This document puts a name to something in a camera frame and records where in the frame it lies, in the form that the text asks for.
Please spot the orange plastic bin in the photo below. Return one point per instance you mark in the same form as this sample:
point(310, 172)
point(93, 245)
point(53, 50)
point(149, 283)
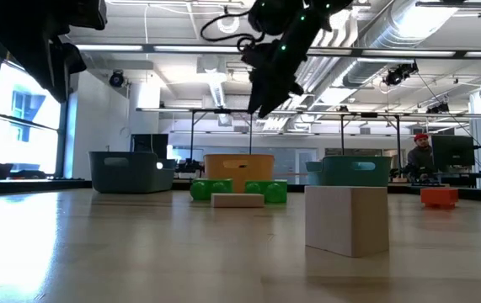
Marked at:
point(238, 170)

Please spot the black metal frame stand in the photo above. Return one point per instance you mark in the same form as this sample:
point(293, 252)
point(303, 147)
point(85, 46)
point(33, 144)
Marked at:
point(398, 139)
point(223, 111)

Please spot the teal plastic bin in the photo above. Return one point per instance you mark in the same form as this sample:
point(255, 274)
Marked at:
point(349, 172)

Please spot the white ceiling duct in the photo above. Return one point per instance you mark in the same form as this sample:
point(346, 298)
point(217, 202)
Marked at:
point(217, 90)

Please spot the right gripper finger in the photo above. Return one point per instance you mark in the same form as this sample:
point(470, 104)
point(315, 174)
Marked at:
point(274, 99)
point(257, 94)

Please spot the silver ceiling ventilation duct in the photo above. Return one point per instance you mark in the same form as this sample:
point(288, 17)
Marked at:
point(391, 25)

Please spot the orange-red plastic building brick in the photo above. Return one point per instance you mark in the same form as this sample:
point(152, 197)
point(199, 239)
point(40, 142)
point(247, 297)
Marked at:
point(439, 197)

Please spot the person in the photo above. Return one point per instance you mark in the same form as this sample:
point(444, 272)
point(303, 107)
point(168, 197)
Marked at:
point(420, 157)

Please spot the black computer monitor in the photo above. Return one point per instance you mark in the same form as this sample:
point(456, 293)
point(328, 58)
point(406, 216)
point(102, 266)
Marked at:
point(149, 143)
point(452, 150)

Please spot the pale wooden cube block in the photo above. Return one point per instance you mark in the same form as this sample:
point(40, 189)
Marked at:
point(345, 221)

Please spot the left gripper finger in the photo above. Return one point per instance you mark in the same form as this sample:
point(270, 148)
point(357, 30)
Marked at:
point(73, 59)
point(38, 50)

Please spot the black aluminium table frame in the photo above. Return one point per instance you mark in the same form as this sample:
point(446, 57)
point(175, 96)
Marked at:
point(181, 185)

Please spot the dark green plastic bin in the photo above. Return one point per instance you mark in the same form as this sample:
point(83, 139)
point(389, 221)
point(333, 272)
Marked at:
point(130, 172)

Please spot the large bright window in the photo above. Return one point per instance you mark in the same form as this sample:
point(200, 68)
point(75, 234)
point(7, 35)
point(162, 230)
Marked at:
point(25, 126)

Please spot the black ceiling spotlight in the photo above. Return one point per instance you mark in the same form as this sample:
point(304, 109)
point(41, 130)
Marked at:
point(116, 79)
point(438, 107)
point(401, 73)

